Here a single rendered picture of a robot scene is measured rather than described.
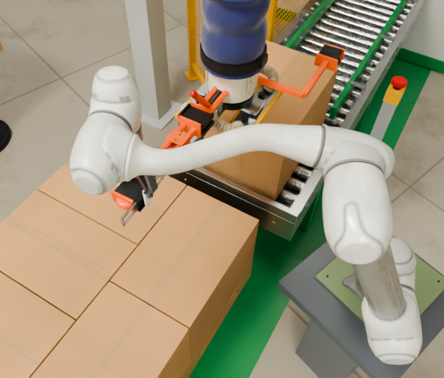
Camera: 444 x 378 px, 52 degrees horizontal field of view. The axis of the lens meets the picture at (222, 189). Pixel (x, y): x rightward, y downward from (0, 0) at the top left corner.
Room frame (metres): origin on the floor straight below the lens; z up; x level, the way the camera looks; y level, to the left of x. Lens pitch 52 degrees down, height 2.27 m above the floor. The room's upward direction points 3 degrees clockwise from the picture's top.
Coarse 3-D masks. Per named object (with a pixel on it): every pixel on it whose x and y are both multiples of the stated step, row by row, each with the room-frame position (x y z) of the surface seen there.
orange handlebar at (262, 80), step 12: (324, 60) 1.43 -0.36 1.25; (264, 84) 1.29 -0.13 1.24; (276, 84) 1.28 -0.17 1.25; (312, 84) 1.29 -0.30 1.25; (300, 96) 1.23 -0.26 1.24; (216, 108) 1.15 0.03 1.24; (180, 132) 1.02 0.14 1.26; (192, 132) 1.03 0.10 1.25; (168, 144) 0.97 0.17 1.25; (180, 144) 0.97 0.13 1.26; (156, 180) 0.83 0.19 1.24; (120, 204) 0.73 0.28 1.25
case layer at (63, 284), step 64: (64, 192) 1.29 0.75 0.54; (192, 192) 1.33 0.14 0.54; (0, 256) 0.93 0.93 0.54; (64, 256) 0.95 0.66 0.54; (128, 256) 0.97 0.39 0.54; (192, 256) 0.98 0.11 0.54; (0, 320) 0.66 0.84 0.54; (64, 320) 0.67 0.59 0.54; (128, 320) 0.68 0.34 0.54; (192, 320) 0.69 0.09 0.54
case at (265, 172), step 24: (288, 48) 1.95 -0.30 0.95; (288, 72) 1.76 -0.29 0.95; (312, 72) 1.76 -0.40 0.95; (336, 72) 1.80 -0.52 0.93; (288, 96) 1.58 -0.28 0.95; (312, 96) 1.59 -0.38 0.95; (264, 120) 1.42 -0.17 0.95; (288, 120) 1.43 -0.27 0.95; (312, 120) 1.59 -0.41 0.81; (216, 168) 1.45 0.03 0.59; (240, 168) 1.39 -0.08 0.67; (264, 168) 1.33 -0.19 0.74; (288, 168) 1.39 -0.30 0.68; (264, 192) 1.32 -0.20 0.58
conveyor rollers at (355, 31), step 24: (336, 0) 3.16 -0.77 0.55; (360, 0) 3.22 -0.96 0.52; (384, 0) 3.23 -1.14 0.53; (336, 24) 2.85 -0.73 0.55; (360, 24) 2.86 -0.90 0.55; (384, 24) 2.87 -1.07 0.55; (312, 48) 2.55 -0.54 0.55; (360, 48) 2.58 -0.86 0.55; (384, 48) 2.59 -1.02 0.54; (336, 96) 2.08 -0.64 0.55; (336, 120) 1.88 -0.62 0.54; (288, 192) 1.35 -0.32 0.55
